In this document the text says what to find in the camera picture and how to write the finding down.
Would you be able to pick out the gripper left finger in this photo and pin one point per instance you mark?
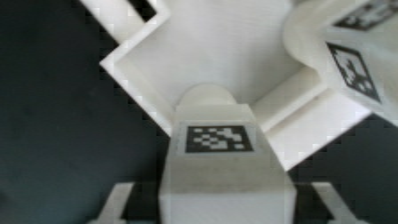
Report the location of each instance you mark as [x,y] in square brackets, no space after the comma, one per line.
[130,206]

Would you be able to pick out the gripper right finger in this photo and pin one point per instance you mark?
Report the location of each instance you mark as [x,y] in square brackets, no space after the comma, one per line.
[320,208]

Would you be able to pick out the white chair leg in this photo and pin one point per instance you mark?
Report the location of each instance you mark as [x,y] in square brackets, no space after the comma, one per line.
[226,186]

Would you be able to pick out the white chair leg block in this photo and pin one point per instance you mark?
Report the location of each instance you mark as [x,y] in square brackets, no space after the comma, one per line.
[342,41]

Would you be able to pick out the white chair seat part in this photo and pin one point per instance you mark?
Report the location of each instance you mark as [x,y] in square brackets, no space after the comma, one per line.
[209,42]

